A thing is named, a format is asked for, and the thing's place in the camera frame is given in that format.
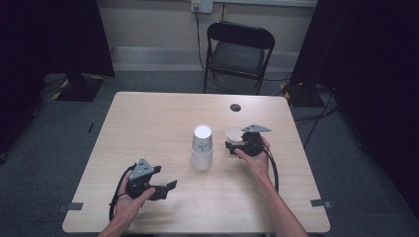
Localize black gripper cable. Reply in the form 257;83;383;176
109;163;138;222
263;143;281;194

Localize black wall socket cable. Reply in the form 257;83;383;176
195;11;208;73

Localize grey tape strip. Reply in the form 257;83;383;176
56;201;85;213
309;198;333;209

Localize person's right hand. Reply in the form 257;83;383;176
233;135;272;181

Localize black folding chair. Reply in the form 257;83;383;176
203;21;277;96

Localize person's left hand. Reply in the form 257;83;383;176
115;179;157;228

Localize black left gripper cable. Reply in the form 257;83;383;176
109;163;138;222

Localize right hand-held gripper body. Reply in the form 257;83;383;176
241;123;272;157

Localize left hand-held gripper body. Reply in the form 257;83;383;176
126;158;169;201

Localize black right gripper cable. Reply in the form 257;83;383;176
263;143;281;194

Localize black stand base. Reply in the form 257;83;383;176
50;72;106;103
280;81;318;109

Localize white wall socket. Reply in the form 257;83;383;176
191;0;214;15

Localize black floor cables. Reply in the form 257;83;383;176
292;88;341;150

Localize black curtain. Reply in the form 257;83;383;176
289;0;419;218
0;0;116;156

